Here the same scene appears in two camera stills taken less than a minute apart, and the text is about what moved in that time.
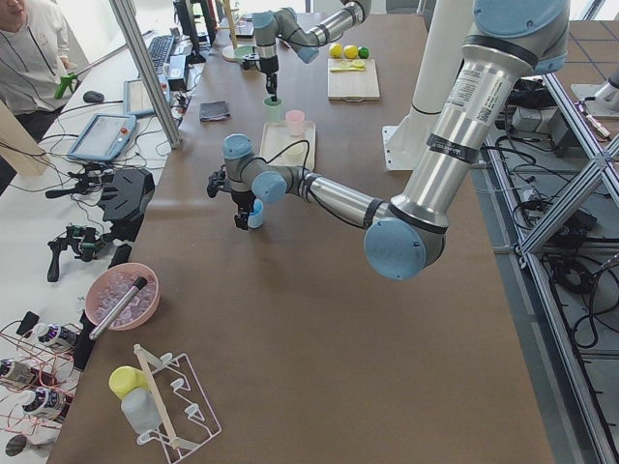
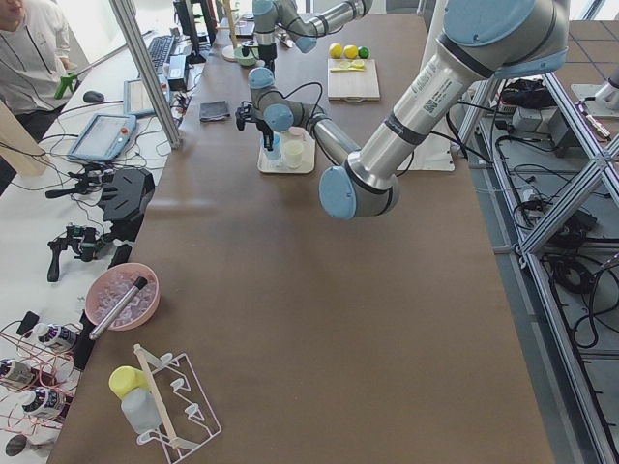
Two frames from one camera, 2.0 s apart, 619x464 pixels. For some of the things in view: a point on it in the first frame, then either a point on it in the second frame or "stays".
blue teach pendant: x=103 y=137 stays
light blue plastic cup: x=255 y=217 to x=274 y=155
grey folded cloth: x=213 y=111 stays
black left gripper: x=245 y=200 to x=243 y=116
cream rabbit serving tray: x=276 y=138 stays
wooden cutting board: x=352 y=86 stays
